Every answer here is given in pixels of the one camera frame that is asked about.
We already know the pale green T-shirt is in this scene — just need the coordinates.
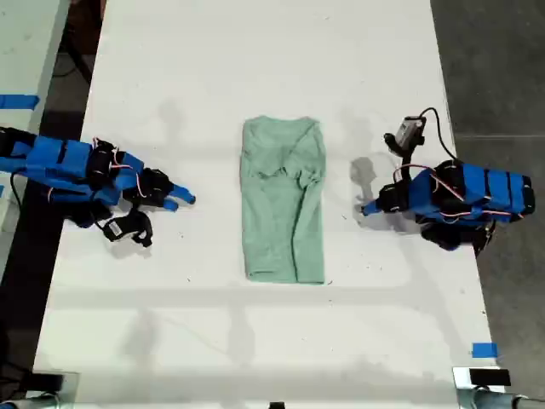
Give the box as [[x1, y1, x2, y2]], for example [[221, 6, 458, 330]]
[[238, 114, 329, 286]]

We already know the long blue tape strip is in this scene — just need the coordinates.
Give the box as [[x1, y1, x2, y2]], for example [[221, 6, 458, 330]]
[[0, 94, 41, 112]]

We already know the small blue tape strip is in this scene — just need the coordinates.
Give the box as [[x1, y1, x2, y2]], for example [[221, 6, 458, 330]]
[[471, 342, 499, 360]]

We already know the small black box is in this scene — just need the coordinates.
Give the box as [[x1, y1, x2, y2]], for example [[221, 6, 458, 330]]
[[468, 368, 512, 387], [31, 373, 66, 391]]

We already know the black camera stalk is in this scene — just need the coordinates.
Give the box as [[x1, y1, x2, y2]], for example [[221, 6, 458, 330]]
[[382, 132, 416, 168], [125, 209, 155, 249]]

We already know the black camera box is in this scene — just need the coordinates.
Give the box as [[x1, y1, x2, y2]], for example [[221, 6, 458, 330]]
[[103, 218, 129, 242]]

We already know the grey camera box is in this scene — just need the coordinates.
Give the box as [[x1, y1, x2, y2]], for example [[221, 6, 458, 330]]
[[394, 116, 427, 146]]

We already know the black camera cable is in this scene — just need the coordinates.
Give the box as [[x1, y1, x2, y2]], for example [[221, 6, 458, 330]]
[[419, 107, 459, 164]]

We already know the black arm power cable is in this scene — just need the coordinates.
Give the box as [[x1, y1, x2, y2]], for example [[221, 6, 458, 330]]
[[9, 170, 27, 210]]

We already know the black floor cable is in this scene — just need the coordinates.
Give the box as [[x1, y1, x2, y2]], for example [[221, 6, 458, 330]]
[[53, 40, 93, 78]]

